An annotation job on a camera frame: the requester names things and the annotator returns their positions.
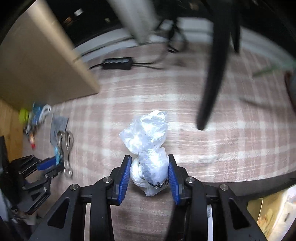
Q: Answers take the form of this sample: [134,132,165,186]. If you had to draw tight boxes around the metal scissors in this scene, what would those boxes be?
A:
[57,131,74,178]

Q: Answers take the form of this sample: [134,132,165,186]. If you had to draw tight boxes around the red small toy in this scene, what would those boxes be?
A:
[29,133,36,150]

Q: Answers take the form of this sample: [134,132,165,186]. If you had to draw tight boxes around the white cable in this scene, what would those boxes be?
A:
[38,104,52,123]

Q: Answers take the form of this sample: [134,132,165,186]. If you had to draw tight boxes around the yellow flower box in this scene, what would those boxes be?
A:
[247,190,287,240]

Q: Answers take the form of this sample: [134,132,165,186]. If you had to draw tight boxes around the black storage bin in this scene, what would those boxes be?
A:
[208,171,296,197]

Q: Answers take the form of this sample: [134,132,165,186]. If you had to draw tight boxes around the black tripod stand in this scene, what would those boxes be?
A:
[196,1,240,131]

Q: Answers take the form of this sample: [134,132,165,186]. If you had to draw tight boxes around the black power strip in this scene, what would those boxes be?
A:
[102,57,133,70]

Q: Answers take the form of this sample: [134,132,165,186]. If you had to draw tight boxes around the tan cabinet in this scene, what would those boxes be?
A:
[1,1,100,109]

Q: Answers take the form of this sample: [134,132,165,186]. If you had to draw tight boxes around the yellow green cup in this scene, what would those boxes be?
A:
[18,108,31,125]

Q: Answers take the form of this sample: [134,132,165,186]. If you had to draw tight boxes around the clear bag with white ball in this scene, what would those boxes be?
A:
[119,110,169,197]

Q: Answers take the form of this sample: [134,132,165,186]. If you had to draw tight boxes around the grey pouch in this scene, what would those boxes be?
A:
[50,114,69,147]

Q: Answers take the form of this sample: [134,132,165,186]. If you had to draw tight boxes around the wooden board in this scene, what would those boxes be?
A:
[0,100,23,161]

